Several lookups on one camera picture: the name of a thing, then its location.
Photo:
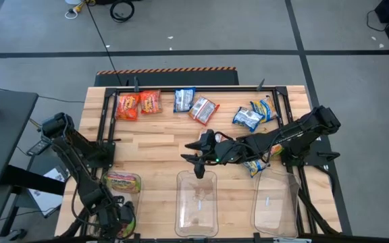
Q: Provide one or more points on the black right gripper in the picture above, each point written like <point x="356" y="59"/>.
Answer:
<point x="226" y="152"/>

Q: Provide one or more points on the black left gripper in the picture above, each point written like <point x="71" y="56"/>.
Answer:
<point x="111" y="216"/>

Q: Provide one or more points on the clear plastic bin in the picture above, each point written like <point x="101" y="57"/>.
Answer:
<point x="137" y="202"/>
<point x="275" y="206"/>
<point x="196" y="209"/>

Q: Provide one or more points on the blue Maruchan noodle pack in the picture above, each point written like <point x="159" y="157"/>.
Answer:
<point x="183" y="100"/>
<point x="247" y="118"/>
<point x="265" y="108"/>
<point x="256" y="166"/>

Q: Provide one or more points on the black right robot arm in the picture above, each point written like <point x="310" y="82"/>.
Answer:
<point x="299" y="130"/>

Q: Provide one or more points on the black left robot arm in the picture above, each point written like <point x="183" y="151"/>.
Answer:
<point x="76" y="158"/>

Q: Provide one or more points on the white paper sheet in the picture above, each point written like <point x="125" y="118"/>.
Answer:
<point x="46" y="199"/>

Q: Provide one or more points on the black hazard-striped floor mat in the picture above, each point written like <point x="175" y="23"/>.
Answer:
<point x="167" y="77"/>

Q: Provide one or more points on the black remote control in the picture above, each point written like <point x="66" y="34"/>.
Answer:
<point x="36" y="148"/>

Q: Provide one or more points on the black desk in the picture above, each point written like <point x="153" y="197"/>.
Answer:
<point x="2" y="135"/>

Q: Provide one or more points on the yellow white power plug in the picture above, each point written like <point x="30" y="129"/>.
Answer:
<point x="77" y="7"/>

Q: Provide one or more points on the black metal table frame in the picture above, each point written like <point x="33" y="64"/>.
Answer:
<point x="214" y="89"/>

